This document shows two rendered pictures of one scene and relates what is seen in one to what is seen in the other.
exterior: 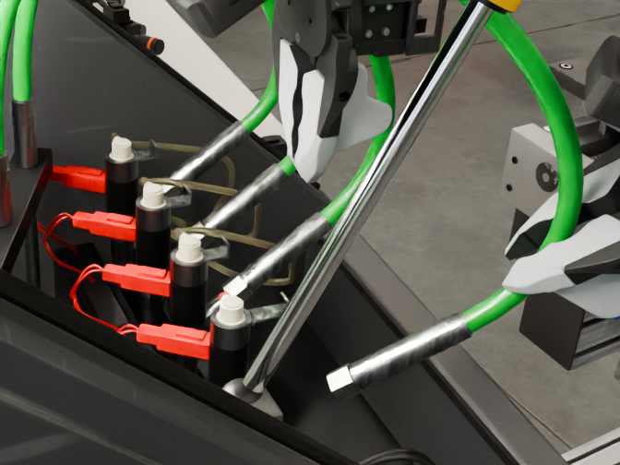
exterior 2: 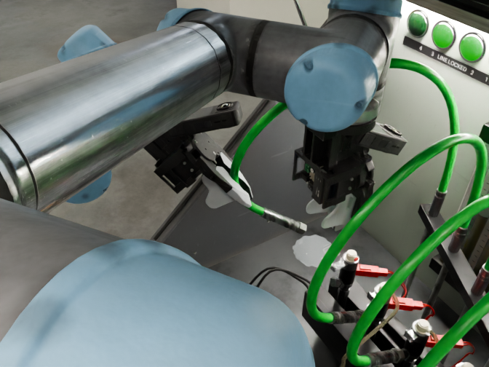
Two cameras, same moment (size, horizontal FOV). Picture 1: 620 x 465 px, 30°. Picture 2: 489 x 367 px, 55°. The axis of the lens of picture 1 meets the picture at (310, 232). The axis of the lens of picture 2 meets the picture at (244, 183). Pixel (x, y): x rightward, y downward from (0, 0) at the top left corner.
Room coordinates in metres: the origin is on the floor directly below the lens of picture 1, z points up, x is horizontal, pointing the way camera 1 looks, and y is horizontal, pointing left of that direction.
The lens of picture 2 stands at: (1.17, -0.15, 1.71)
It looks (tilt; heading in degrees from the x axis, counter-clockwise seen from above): 40 degrees down; 178
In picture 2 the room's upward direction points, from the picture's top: straight up
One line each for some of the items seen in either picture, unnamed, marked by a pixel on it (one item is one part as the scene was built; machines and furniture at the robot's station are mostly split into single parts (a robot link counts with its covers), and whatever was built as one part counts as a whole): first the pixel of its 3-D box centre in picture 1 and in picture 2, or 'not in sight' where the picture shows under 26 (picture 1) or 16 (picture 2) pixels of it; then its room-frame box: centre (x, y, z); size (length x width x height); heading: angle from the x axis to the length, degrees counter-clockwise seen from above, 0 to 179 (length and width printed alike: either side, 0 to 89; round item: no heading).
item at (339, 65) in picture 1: (328, 65); not in sight; (0.64, 0.00, 1.29); 0.05 x 0.02 x 0.09; 29
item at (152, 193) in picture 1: (152, 202); (422, 329); (0.78, 0.13, 1.09); 0.02 x 0.02 x 0.03
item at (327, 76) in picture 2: not in sight; (320, 70); (0.76, -0.07, 1.50); 0.11 x 0.11 x 0.08; 66
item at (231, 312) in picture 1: (230, 316); (351, 258); (0.64, 0.05, 1.09); 0.02 x 0.02 x 0.03
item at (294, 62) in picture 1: (327, 103); (336, 217); (0.69, 0.00, 1.24); 0.06 x 0.03 x 0.09; 119
